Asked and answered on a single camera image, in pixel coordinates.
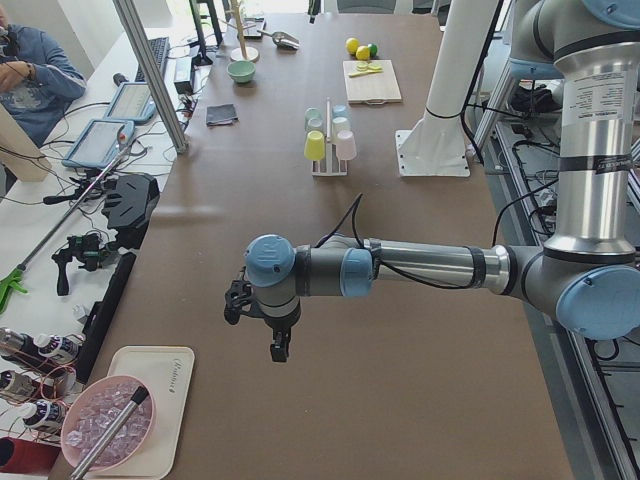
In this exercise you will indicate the white wire cup rack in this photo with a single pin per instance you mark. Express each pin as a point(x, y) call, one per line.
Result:
point(329, 166)

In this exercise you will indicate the aluminium frame post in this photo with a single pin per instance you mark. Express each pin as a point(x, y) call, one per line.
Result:
point(136, 34)

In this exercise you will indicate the black keyboard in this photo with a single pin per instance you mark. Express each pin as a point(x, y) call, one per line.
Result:
point(159, 48)

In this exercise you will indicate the metal tongs handle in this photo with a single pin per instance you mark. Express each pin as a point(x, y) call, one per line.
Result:
point(109, 434)

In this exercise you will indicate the pink cup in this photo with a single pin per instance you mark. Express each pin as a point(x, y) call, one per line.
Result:
point(345, 145)

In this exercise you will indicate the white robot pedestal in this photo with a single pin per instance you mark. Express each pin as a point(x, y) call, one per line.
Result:
point(436, 145)

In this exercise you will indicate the pink bowl with ice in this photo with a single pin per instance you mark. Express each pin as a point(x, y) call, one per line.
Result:
point(93, 412)

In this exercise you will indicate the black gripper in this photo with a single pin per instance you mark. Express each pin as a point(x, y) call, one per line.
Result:
point(280, 326)

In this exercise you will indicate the light blue cup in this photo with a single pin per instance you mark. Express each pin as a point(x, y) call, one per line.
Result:
point(340, 110)

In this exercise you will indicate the metal scoop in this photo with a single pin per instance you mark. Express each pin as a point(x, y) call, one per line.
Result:
point(282, 39)

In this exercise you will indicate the yellow cup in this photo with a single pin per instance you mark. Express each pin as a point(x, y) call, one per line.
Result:
point(314, 148)

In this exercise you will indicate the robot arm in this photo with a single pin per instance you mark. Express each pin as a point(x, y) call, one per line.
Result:
point(583, 276)

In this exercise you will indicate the green bowl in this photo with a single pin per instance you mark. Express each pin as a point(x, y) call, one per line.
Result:
point(241, 71)

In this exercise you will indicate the yellow lemon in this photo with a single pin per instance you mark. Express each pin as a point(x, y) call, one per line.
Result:
point(363, 53)
point(352, 44)

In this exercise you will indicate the white cup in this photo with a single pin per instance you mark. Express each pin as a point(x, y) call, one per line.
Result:
point(340, 124)

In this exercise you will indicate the wooden mug tree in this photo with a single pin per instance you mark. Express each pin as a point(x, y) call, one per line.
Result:
point(244, 51)

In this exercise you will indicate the reacher grabber tool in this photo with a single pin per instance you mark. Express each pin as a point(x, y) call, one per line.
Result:
point(12, 281)

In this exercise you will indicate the mint green cup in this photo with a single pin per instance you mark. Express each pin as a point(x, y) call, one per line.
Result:
point(312, 113)

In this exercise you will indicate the person in blue sweater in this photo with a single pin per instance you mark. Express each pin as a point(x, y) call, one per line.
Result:
point(38, 82)

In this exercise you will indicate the blue teach pendant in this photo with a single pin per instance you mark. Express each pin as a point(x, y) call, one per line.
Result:
point(99, 143)
point(132, 101)

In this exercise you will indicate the cream tray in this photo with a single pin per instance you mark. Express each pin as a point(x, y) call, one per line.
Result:
point(166, 372)

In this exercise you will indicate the wooden cutting board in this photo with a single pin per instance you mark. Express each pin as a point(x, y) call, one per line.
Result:
point(371, 82)

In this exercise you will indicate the grey folded cloth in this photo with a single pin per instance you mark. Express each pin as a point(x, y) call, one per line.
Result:
point(224, 114)

